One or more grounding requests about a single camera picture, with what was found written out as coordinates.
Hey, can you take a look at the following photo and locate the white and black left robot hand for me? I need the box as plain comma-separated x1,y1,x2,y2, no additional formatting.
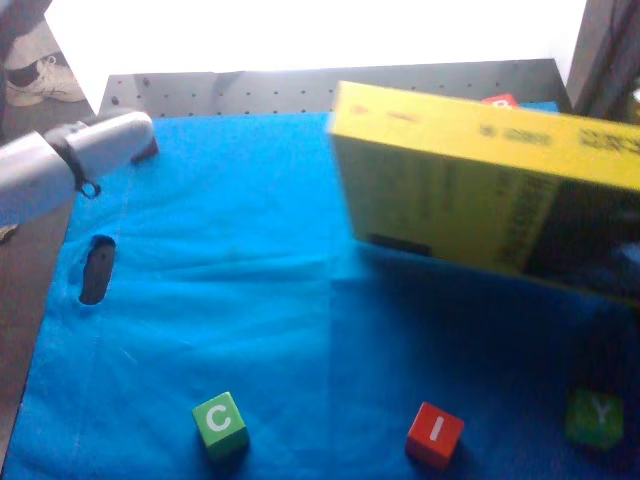
602,234,640,281

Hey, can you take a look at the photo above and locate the yellow cardboard box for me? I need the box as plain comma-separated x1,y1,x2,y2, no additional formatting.
327,79,640,304

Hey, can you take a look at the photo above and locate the green block letter Y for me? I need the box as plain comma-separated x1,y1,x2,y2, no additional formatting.
564,387,625,451

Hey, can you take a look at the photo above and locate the dark grey stand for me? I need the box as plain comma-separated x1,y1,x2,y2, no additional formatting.
566,0,640,126

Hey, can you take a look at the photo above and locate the red block letter I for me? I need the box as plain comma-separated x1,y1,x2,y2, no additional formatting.
404,401,465,471

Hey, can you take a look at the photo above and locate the blue table cloth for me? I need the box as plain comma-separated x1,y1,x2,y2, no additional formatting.
0,101,640,480

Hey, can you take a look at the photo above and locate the grey perforated board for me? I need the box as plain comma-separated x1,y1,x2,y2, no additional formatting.
97,58,574,119

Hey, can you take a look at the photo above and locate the green block letter C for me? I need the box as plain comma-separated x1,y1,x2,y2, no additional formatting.
191,391,250,464

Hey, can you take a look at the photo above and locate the dark red block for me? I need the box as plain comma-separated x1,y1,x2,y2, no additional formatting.
130,134,161,165

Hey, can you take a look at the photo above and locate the person's white shoe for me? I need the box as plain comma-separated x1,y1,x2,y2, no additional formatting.
3,53,87,108

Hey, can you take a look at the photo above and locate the person's leg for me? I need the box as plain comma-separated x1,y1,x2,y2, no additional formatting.
0,0,54,66

